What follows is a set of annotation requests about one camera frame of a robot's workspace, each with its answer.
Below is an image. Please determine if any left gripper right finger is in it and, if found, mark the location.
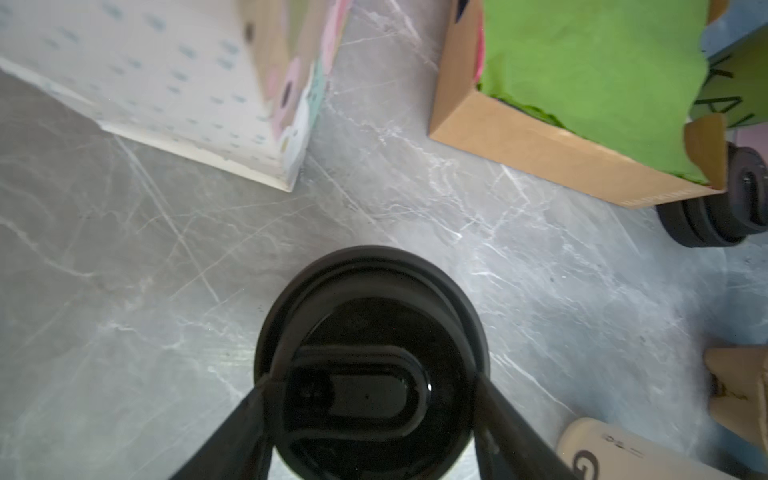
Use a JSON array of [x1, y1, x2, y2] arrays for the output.
[[473, 373, 575, 480]]

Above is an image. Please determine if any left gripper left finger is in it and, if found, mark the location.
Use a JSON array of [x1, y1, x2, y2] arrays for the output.
[[171, 375, 273, 480]]

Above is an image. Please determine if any white paper coffee cup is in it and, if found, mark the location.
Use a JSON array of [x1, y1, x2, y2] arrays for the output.
[[556, 418, 730, 480]]

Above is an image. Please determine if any black plastic cup lid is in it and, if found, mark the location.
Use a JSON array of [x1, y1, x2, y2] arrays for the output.
[[254, 245, 489, 479]]

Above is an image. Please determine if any stack of pulp cup carriers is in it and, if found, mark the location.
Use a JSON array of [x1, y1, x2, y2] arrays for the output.
[[704, 345, 767, 454]]

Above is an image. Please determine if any stack of black lids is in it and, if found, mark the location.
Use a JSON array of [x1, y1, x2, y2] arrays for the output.
[[656, 143, 767, 248]]

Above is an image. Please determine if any cartoon animal paper gift bag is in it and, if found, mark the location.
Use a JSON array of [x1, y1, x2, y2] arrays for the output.
[[1, 0, 351, 192]]

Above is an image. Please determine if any green paper napkin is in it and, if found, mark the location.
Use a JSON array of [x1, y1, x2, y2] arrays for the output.
[[478, 1, 710, 184]]

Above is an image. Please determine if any pink straw holder cup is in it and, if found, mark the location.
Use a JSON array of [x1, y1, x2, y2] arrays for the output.
[[734, 122, 768, 162]]

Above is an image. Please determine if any stack of paper cups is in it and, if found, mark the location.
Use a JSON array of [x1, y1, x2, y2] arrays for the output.
[[689, 25, 767, 129]]

